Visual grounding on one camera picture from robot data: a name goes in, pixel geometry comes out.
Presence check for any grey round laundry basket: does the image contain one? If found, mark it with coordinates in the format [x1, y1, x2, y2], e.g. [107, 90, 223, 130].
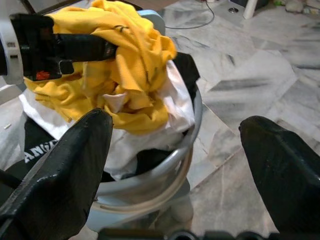
[84, 9, 204, 230]

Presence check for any black printed garment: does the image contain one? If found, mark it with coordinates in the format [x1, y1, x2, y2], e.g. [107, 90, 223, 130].
[23, 51, 201, 186]

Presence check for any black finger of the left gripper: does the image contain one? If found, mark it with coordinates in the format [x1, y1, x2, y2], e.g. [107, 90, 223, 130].
[53, 33, 118, 62]

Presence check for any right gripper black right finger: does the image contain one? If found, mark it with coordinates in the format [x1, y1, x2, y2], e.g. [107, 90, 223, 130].
[239, 116, 320, 240]

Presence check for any grey floor cable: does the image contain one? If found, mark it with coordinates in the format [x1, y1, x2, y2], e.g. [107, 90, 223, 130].
[163, 0, 216, 30]

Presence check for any white garment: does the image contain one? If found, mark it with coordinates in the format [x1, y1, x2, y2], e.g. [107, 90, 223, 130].
[18, 59, 196, 181]

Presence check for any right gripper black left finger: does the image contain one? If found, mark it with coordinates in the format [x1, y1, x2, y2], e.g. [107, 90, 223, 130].
[0, 108, 114, 240]

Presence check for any yellow shirt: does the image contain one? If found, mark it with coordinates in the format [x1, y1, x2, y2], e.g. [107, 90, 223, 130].
[24, 0, 177, 136]

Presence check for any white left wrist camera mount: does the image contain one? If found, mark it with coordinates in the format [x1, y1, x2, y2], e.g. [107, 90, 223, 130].
[0, 19, 25, 85]

